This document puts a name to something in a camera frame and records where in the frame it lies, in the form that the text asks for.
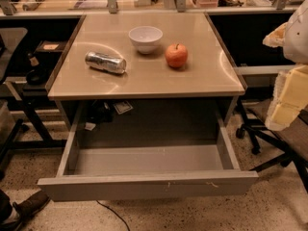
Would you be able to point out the open grey top drawer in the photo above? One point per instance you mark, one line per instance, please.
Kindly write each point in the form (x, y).
(137, 157)

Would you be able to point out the brown shoe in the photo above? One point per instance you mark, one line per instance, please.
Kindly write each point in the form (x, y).
(31, 205)

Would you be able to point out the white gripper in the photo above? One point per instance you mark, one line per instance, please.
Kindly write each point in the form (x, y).
(297, 38)

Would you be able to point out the white paper tag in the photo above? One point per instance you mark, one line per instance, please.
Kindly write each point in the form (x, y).
(123, 107)

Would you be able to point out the silver redbull can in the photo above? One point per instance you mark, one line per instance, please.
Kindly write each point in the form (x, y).
(105, 62)

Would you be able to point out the grey cabinet desk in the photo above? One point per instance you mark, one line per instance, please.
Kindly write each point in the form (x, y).
(206, 73)

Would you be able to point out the white ceramic bowl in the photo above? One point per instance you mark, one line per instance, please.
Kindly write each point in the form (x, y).
(146, 39)

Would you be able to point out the red apple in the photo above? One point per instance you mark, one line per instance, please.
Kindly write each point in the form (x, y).
(176, 55)

